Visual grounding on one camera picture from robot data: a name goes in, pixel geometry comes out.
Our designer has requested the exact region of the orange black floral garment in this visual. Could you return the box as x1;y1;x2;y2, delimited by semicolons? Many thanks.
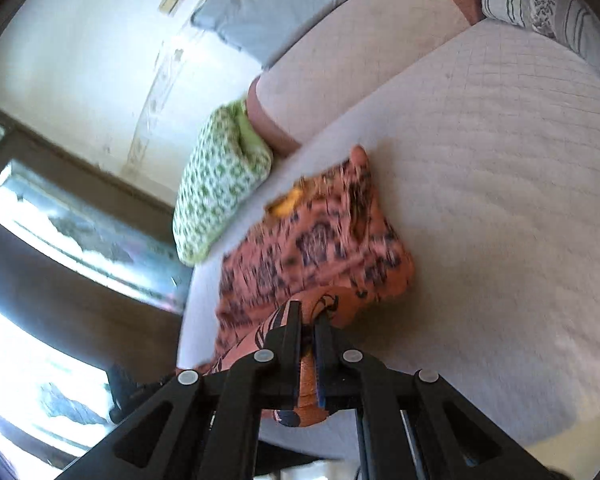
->
199;145;415;428

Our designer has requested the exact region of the stained glass door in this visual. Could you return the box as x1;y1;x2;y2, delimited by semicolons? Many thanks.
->
0;110;192;478

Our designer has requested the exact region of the green white patterned pillow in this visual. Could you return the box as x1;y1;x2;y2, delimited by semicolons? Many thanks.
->
172;100;274;266

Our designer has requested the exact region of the pink bolster cushion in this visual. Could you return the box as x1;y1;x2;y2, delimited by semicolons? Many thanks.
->
246;0;483;157

